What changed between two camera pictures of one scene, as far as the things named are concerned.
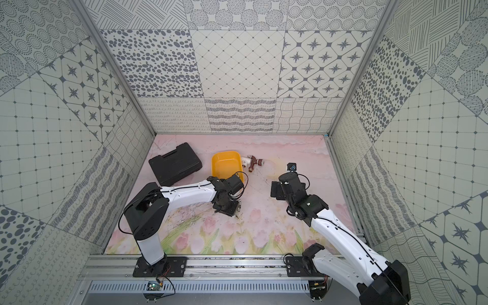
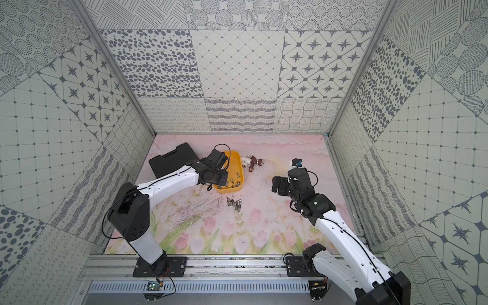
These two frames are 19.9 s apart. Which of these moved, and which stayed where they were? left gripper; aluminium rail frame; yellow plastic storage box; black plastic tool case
Moved: left gripper
Stayed: yellow plastic storage box; black plastic tool case; aluminium rail frame
